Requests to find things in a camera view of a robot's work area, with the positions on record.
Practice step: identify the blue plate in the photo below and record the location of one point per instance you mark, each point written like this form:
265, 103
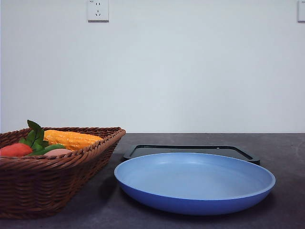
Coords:
193, 183

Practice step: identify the brown egg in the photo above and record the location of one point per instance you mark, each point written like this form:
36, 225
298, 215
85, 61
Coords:
57, 152

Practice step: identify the brown wicker basket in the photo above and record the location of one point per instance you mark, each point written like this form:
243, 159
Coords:
40, 186

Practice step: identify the black tray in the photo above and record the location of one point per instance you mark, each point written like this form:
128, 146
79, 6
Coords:
140, 151

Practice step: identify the yellow corn cob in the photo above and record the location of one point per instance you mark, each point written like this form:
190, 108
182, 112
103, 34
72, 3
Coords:
69, 140

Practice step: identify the green pepper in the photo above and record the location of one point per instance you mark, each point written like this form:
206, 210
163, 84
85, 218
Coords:
47, 149

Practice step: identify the red tomato with leaves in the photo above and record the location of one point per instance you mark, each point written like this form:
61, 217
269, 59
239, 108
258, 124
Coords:
33, 141

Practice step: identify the white wall socket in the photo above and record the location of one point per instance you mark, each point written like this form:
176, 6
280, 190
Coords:
98, 11

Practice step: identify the white wall switch plate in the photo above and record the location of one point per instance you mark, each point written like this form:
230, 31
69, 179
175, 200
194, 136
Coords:
301, 11

